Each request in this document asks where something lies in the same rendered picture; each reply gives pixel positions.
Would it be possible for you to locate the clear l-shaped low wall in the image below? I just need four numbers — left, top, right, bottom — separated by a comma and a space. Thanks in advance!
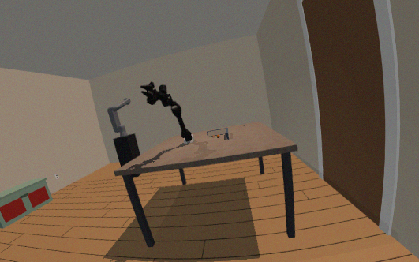
207, 129, 226, 137

